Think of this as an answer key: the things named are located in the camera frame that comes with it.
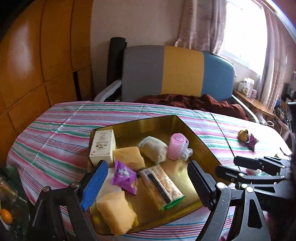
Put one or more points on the white bed side rail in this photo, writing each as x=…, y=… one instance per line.
x=108, y=91

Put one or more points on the orange wooden wardrobe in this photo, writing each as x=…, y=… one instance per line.
x=45, y=60

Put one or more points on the wooden bedside shelf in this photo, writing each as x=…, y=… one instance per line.
x=253, y=104

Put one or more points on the purple snack packet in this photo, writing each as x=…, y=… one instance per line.
x=251, y=143
x=125, y=178

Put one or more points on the white tissue block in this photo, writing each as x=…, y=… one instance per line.
x=107, y=187

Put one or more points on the white wrapped soft item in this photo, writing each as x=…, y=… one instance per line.
x=252, y=172

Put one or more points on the cream cardboard box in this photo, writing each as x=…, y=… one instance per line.
x=102, y=147

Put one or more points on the pink floral curtain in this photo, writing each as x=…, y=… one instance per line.
x=247, y=32

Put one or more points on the yellow sponge cake piece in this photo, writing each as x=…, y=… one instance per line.
x=131, y=157

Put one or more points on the gold rectangular tin box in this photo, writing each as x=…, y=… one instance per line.
x=148, y=214

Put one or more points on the dark red blanket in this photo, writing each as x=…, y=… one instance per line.
x=203, y=103

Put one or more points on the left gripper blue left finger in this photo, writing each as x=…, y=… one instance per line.
x=91, y=184

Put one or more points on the yellow sock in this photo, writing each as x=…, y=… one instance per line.
x=243, y=136

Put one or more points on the pink plastic hair roller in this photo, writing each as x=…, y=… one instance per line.
x=178, y=148

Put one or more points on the cream rolled sock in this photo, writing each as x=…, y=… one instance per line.
x=154, y=149

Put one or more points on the grey yellow blue headboard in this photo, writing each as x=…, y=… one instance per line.
x=155, y=70

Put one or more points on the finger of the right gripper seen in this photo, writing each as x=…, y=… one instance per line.
x=248, y=163

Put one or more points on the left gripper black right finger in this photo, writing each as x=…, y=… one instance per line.
x=203, y=183

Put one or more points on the clear cracker pack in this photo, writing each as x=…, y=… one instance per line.
x=160, y=187

